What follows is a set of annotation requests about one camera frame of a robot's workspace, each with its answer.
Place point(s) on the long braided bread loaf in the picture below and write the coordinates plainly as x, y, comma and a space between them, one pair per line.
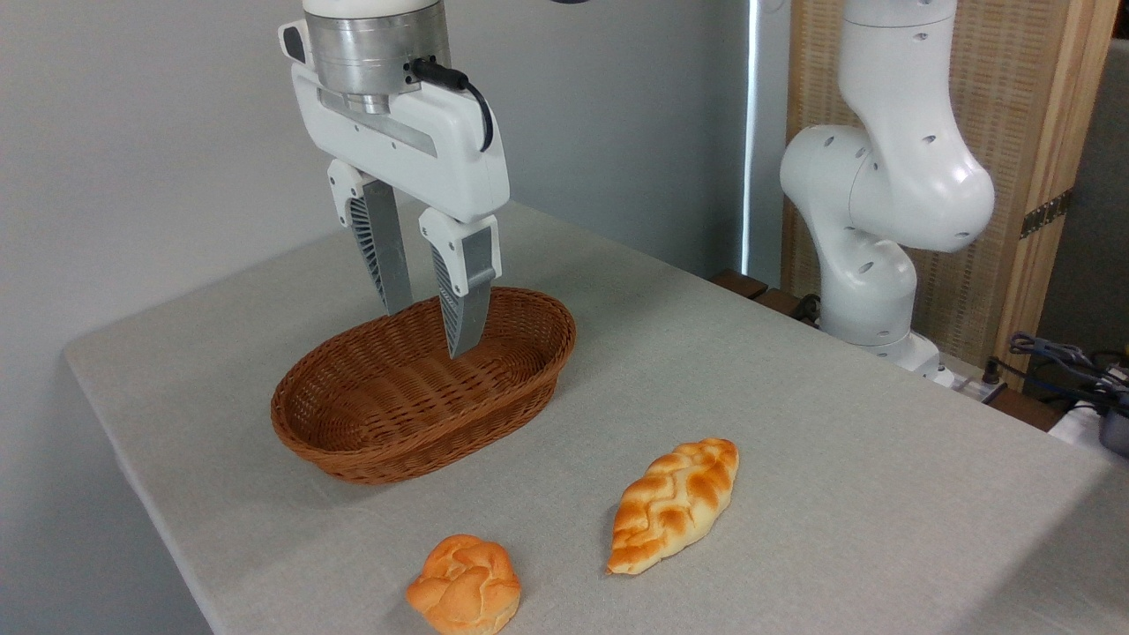
675, 507

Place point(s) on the grey tablecloth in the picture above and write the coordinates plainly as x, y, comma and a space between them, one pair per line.
794, 485

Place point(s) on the round knotted bread roll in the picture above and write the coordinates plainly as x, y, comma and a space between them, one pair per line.
463, 586

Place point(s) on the white power strip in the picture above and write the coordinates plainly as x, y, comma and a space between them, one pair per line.
975, 388

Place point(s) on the metal screen hinge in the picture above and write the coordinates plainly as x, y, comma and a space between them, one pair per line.
1045, 214

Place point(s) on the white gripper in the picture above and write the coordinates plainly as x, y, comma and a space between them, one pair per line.
423, 150

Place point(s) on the brown oval wicker basket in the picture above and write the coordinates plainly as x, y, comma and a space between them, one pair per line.
397, 441

